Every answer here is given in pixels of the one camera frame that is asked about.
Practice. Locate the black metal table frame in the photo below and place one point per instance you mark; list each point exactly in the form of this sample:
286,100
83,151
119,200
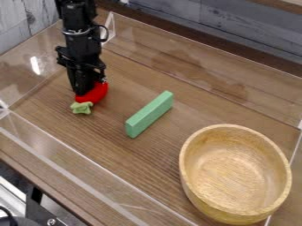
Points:
26,201

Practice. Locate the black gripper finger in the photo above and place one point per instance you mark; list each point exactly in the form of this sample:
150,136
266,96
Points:
90,83
78,80

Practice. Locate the red plush strawberry toy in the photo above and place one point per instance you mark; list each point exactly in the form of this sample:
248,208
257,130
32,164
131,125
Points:
85,102

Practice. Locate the clear acrylic corner bracket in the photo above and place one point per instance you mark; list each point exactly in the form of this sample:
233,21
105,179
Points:
109,29

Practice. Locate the clear acrylic enclosure walls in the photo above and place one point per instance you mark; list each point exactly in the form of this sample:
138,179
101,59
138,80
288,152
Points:
118,181

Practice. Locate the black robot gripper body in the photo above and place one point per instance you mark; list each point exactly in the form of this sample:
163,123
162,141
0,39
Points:
82,51

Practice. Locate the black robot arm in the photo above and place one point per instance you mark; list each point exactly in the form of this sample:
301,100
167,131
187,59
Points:
78,14

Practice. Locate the green rectangular block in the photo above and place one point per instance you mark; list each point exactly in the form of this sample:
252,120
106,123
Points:
149,114

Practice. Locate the wooden bowl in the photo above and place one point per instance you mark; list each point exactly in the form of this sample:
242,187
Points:
234,173

